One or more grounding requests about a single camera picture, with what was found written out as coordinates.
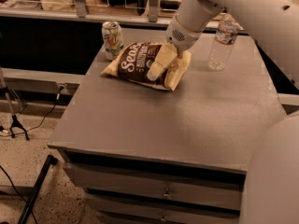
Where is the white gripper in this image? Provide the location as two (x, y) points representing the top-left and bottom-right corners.
(147, 17), (200, 81)

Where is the brown sea salt chip bag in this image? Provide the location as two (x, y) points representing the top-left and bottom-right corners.
(100, 41), (192, 91)

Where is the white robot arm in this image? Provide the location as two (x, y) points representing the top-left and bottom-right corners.
(166, 0), (299, 224)

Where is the white green 7up can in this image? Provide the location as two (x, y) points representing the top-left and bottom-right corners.
(102, 21), (124, 61)

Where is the clear plastic water bottle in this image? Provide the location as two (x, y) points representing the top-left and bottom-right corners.
(208, 14), (240, 71)

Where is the grey drawer cabinet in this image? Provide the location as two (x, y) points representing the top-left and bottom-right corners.
(50, 34), (285, 224)

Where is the black floor bar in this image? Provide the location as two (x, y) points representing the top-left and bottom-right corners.
(0, 154), (59, 224)

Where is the black tripod stand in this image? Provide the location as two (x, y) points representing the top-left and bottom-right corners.
(0, 66), (29, 140)

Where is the metal window rail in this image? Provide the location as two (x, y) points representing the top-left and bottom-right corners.
(0, 0), (299, 33)

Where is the black cable on floor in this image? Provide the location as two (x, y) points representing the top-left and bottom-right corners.
(0, 85), (64, 138)

